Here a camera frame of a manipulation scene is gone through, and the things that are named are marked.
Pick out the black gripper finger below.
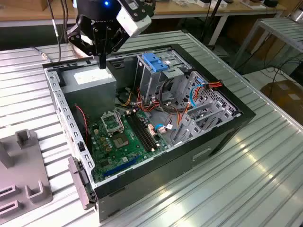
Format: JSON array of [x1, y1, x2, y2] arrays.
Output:
[[102, 25, 130, 70], [67, 22, 104, 70]]

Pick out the orange red power wire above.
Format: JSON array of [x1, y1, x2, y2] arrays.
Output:
[[176, 79, 224, 130]]

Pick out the grey perforated disk bay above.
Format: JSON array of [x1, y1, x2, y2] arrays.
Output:
[[170, 70, 242, 146]]

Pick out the white power supply label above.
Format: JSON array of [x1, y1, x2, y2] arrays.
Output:
[[73, 70, 114, 85]]

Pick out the plain brown cardboard box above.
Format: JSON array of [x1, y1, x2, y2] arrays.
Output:
[[39, 0, 76, 12]]

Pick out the blue plastic drive latch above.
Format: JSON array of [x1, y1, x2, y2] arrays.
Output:
[[143, 53, 170, 73]]

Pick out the grey power supply unit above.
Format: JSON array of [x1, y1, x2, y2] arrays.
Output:
[[60, 63, 117, 121]]

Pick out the grey optical drive cage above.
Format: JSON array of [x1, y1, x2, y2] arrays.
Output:
[[134, 48, 192, 105]]

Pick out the wooden workbench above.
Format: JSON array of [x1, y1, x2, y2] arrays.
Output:
[[0, 0, 287, 45]]

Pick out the metal socket cover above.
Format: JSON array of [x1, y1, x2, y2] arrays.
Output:
[[100, 110, 125, 137]]

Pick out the black RAM slot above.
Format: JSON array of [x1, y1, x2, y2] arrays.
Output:
[[125, 113, 152, 152], [132, 112, 158, 149]]

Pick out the CPU socket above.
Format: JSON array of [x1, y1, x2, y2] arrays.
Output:
[[111, 132, 131, 150]]

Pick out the green motherboard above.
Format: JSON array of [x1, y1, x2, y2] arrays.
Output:
[[89, 110, 170, 183]]

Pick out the blue expansion slot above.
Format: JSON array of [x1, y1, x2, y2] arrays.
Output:
[[102, 155, 140, 178]]

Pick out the black open PC case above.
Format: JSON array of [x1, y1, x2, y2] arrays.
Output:
[[42, 43, 257, 223]]

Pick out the grey parts rack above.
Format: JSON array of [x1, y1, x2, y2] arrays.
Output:
[[0, 129, 54, 218]]

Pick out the labelled cardboard box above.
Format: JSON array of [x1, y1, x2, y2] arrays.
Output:
[[260, 79, 303, 119]]

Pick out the silver metal cylinder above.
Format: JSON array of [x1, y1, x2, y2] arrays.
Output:
[[290, 9, 303, 22]]

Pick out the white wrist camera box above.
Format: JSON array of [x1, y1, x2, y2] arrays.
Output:
[[116, 0, 157, 38]]

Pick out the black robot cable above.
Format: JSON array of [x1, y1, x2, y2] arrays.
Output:
[[41, 0, 70, 63]]

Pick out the orange yellow wire bundle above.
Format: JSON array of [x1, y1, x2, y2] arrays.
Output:
[[115, 87, 166, 114]]

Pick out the blue data wire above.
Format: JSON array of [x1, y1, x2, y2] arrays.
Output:
[[189, 79, 205, 109]]

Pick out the blue wire with white plug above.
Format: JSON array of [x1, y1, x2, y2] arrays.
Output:
[[156, 122, 178, 135]]

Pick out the grey plastic case handle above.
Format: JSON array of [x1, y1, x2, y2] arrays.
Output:
[[68, 156, 98, 210]]

